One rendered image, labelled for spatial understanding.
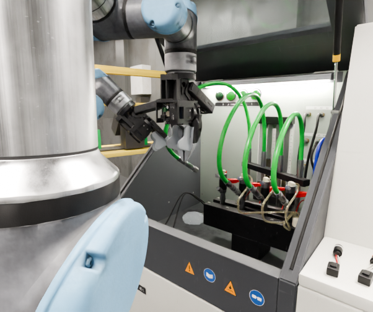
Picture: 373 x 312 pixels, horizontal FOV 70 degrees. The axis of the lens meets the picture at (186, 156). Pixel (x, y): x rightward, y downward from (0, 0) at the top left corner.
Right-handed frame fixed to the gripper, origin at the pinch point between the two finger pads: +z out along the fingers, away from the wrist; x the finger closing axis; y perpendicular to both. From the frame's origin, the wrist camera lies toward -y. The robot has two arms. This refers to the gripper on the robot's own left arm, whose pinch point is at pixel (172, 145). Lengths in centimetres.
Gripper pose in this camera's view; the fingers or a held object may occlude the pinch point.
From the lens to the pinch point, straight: 93.2
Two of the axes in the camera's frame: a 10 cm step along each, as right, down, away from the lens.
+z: 7.1, 6.9, 1.5
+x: 2.5, -0.5, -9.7
